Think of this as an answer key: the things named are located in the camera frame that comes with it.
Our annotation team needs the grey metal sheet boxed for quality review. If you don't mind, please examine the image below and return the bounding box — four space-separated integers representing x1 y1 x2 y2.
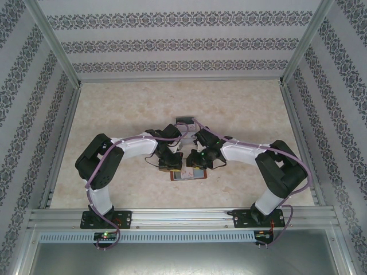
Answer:
17 242 352 275

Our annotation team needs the thin black left gripper cable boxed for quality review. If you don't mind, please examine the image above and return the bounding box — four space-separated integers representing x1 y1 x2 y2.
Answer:
145 154 160 168

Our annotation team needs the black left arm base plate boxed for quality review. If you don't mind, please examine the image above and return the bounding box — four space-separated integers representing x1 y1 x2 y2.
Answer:
81 210 132 230

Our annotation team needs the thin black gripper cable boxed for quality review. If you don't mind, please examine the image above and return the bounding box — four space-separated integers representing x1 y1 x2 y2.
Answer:
210 156 227 170
145 154 160 168

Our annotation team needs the aluminium table side rail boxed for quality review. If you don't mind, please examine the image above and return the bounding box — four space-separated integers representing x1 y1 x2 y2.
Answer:
282 84 326 206
40 85 83 209

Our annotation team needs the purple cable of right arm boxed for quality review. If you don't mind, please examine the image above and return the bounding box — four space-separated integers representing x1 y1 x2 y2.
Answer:
194 119 313 250

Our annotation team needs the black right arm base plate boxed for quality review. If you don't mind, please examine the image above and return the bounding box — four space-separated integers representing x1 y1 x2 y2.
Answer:
233 209 286 229

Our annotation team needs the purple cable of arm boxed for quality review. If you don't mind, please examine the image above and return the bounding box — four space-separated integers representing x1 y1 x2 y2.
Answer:
85 122 190 252
194 119 313 250

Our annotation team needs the brown leather card holder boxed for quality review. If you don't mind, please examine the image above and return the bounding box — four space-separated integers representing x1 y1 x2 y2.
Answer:
169 168 208 182

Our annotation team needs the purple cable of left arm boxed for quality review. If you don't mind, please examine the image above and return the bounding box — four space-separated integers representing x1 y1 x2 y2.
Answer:
85 122 190 252

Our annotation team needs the thin black right gripper cable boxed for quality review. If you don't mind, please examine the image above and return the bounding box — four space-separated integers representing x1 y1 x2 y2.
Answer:
210 156 227 170

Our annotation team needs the grey slotted cable duct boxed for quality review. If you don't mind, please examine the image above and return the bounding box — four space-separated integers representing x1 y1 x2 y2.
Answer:
38 231 256 243

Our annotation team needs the aluminium mounting rail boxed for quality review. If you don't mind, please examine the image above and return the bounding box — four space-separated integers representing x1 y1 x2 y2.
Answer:
27 208 341 230

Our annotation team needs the aluminium frame post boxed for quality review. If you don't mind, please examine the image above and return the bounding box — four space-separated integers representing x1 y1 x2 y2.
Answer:
279 0 336 85
24 0 83 87

